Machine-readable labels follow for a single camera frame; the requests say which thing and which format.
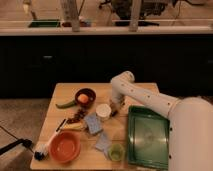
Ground green cup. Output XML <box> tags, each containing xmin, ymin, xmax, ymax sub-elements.
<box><xmin>108</xmin><ymin>144</ymin><xmax>124</xmax><ymax>162</ymax></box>

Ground orange fruit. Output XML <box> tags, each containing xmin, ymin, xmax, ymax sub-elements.
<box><xmin>78</xmin><ymin>94</ymin><xmax>89</xmax><ymax>104</ymax></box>

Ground yellow corn cob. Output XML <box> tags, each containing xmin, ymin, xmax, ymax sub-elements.
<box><xmin>62</xmin><ymin>122</ymin><xmax>87</xmax><ymax>131</ymax></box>

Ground orange bowl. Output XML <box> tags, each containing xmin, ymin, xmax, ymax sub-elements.
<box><xmin>49</xmin><ymin>131</ymin><xmax>81</xmax><ymax>163</ymax></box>

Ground green chili pepper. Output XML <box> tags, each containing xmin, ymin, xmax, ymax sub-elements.
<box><xmin>55</xmin><ymin>100</ymin><xmax>77</xmax><ymax>109</ymax></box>

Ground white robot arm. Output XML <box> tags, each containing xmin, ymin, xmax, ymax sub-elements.
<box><xmin>110</xmin><ymin>71</ymin><xmax>213</xmax><ymax>171</ymax></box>

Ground white cup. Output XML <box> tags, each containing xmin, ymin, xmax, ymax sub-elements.
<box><xmin>96</xmin><ymin>104</ymin><xmax>111</xmax><ymax>121</ymax></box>

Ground white dish brush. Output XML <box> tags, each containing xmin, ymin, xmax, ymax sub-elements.
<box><xmin>34</xmin><ymin>120</ymin><xmax>66</xmax><ymax>161</ymax></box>

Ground dark cabinet counter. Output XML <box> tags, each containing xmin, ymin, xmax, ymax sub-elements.
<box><xmin>0</xmin><ymin>28</ymin><xmax>213</xmax><ymax>98</ymax></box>

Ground whiteboard eraser block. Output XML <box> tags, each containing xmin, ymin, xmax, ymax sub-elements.
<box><xmin>110</xmin><ymin>103</ymin><xmax>120</xmax><ymax>117</ymax></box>

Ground blue sponge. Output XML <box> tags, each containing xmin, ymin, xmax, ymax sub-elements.
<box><xmin>84</xmin><ymin>113</ymin><xmax>103</xmax><ymax>135</ymax></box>

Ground red grape bunch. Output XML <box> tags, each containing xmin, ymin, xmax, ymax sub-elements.
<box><xmin>67</xmin><ymin>108</ymin><xmax>87</xmax><ymax>124</ymax></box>

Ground dark brown bowl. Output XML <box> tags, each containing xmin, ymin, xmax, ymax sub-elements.
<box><xmin>75</xmin><ymin>88</ymin><xmax>96</xmax><ymax>108</ymax></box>

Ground green plastic tray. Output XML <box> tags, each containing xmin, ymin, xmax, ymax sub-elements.
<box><xmin>127</xmin><ymin>106</ymin><xmax>170</xmax><ymax>170</ymax></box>

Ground light blue cloth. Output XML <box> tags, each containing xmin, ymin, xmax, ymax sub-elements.
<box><xmin>95</xmin><ymin>132</ymin><xmax>111</xmax><ymax>152</ymax></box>

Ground black cable on floor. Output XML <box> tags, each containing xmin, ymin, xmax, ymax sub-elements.
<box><xmin>0</xmin><ymin>125</ymin><xmax>35</xmax><ymax>157</ymax></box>

